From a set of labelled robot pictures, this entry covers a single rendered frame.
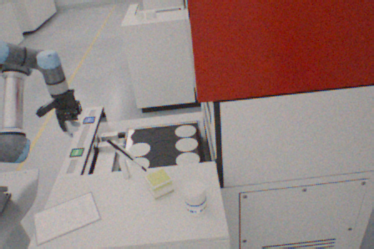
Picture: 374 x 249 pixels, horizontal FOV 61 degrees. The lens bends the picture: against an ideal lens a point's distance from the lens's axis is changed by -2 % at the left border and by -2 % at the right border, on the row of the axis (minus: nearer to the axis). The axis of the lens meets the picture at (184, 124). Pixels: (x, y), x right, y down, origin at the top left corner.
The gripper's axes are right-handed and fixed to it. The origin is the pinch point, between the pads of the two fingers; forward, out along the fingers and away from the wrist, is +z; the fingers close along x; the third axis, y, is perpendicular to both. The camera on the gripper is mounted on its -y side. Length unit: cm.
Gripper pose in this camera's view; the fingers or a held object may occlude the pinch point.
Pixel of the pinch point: (69, 134)
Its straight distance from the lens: 140.4
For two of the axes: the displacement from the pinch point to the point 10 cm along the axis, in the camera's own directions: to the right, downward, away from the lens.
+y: 9.9, -1.0, -0.4
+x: -0.2, -5.5, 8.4
